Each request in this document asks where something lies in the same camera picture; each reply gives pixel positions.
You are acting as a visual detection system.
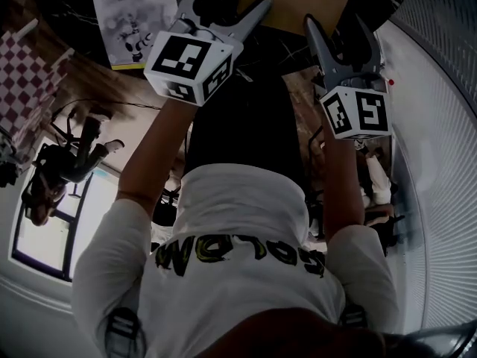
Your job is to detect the person's right forearm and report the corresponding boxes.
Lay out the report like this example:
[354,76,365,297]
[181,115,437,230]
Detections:
[321,131,365,240]

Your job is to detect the black strap buckle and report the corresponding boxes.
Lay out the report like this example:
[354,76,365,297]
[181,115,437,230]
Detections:
[339,303,369,328]
[105,307,145,358]

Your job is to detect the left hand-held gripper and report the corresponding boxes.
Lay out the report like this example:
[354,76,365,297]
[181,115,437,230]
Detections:
[143,0,275,107]

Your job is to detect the yellow book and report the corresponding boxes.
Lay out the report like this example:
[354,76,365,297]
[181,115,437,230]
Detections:
[237,0,358,37]

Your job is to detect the person's white printed shirt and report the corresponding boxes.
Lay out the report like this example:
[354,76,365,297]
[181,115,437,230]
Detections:
[72,163,400,358]

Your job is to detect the dark framed window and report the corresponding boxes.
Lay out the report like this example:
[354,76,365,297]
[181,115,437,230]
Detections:
[10,135,126,283]

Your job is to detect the person's left forearm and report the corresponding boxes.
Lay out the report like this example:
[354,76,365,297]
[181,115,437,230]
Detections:
[115,97,201,216]

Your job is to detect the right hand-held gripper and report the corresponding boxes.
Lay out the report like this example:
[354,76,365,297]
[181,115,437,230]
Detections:
[304,13,393,141]

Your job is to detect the person's black trousers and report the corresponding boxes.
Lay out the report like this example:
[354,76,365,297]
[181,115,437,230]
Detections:
[183,71,307,188]

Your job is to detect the white book with robot cover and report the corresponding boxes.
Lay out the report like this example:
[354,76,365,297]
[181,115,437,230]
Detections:
[89,0,180,71]

